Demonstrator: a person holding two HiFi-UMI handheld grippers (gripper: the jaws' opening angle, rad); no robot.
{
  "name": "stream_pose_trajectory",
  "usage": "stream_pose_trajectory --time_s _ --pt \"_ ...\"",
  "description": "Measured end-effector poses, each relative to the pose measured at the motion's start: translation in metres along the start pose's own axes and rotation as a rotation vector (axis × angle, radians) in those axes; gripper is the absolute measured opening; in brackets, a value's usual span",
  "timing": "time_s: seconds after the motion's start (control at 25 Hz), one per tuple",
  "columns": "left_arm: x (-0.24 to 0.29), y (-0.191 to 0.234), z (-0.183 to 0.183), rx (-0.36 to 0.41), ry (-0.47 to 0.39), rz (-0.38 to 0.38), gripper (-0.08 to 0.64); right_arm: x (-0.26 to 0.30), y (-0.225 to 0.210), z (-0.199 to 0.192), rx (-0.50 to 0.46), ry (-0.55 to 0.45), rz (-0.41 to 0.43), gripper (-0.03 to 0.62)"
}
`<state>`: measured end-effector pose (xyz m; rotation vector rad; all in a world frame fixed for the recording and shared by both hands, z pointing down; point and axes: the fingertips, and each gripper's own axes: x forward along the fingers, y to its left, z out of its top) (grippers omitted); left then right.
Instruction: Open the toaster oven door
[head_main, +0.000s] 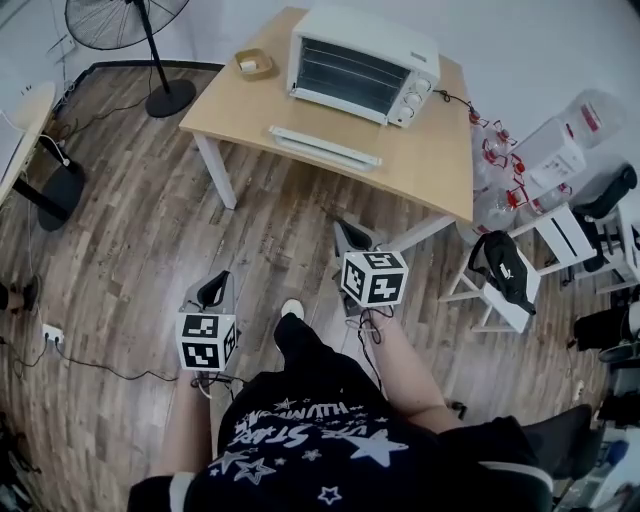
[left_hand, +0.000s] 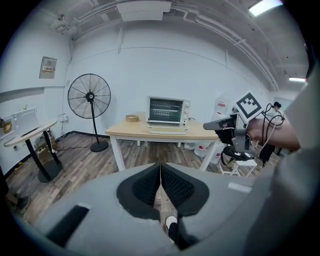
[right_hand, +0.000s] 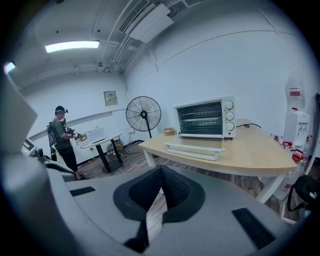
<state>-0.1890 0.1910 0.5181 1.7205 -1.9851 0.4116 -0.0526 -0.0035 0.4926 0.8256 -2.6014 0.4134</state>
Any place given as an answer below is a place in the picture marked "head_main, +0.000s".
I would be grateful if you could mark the person's left forearm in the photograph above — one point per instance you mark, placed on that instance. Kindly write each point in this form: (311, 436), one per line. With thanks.
(182, 430)

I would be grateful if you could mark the person's right white shoe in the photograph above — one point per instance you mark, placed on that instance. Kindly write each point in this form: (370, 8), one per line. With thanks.
(293, 307)

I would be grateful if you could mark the person's black trousers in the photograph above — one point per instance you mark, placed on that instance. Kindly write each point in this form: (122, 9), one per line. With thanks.
(320, 355)

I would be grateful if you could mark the small white block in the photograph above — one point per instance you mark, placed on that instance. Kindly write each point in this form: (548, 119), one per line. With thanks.
(248, 66)

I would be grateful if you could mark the black garment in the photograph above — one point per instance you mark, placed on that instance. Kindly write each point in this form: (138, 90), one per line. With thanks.
(600, 327)

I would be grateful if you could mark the white water dispenser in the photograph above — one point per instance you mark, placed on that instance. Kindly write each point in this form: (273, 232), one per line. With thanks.
(550, 155)

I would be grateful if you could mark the white wooden chair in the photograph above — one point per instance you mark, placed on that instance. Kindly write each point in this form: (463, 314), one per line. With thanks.
(565, 235)

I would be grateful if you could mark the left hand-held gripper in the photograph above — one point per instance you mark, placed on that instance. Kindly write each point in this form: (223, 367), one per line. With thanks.
(205, 342)

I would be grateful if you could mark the white desk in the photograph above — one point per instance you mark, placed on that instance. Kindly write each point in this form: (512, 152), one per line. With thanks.
(631, 250)

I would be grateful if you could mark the white power strip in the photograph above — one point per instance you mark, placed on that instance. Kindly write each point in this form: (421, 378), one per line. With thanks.
(53, 334)
(580, 391)

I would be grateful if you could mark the light wooden table white legs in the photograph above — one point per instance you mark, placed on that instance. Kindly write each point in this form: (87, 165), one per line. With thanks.
(425, 165)

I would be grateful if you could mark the group of clear water bottles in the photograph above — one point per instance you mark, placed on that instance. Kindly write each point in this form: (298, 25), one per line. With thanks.
(492, 215)

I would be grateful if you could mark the white toaster oven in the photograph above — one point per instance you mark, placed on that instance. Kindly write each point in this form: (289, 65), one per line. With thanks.
(360, 30)

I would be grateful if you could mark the person's right forearm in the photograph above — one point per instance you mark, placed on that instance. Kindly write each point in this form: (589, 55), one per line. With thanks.
(410, 370)

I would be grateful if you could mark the black office chair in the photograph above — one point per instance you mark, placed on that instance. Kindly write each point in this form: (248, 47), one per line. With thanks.
(605, 195)
(565, 435)

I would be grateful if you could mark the black standing fan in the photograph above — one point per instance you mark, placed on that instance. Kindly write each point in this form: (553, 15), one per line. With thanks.
(170, 100)

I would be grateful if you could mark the person's black star-print shirt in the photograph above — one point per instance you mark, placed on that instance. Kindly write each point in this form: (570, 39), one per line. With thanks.
(320, 450)

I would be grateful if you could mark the large clear dispenser jug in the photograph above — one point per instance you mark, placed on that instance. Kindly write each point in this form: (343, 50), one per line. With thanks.
(595, 117)

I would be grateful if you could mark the beige square tray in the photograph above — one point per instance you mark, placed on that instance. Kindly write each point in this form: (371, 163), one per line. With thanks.
(268, 67)

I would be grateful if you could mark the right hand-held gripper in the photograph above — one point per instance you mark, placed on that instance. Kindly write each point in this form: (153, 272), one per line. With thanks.
(375, 277)

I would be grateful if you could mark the black waist bag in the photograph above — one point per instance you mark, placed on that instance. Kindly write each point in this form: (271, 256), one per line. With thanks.
(505, 270)

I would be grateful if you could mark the oval table black pedestal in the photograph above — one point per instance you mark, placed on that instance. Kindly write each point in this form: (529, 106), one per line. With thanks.
(30, 115)

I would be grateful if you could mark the white oven door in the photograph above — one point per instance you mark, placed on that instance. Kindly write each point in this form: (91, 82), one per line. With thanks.
(325, 147)

